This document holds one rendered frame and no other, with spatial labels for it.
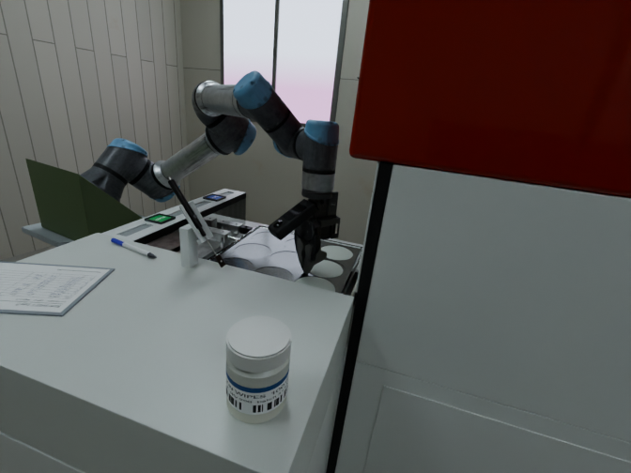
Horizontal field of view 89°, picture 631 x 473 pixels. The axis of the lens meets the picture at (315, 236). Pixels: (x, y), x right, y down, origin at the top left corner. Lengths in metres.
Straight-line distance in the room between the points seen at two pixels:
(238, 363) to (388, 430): 0.52
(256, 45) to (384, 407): 3.14
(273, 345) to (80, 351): 0.28
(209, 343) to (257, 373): 0.16
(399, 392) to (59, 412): 0.56
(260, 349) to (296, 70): 2.95
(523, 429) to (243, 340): 0.58
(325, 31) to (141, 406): 2.94
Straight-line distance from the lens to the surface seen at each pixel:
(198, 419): 0.42
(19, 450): 0.70
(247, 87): 0.72
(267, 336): 0.37
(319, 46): 3.11
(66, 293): 0.68
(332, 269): 0.85
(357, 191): 2.99
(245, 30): 3.53
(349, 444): 0.89
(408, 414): 0.78
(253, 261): 0.86
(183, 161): 1.26
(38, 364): 0.55
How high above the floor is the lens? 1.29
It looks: 22 degrees down
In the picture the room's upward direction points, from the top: 6 degrees clockwise
